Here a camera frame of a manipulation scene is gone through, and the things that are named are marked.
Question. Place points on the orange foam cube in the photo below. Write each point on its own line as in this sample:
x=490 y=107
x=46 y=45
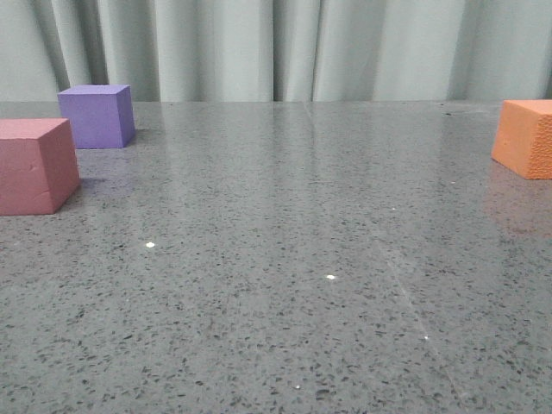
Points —
x=523 y=139

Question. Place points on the pale grey-green curtain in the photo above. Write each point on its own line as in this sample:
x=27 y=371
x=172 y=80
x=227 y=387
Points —
x=175 y=51

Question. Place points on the purple foam cube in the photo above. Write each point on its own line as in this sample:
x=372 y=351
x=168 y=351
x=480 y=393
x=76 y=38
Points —
x=101 y=116

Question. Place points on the pink foam cube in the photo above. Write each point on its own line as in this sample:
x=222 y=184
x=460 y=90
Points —
x=39 y=169

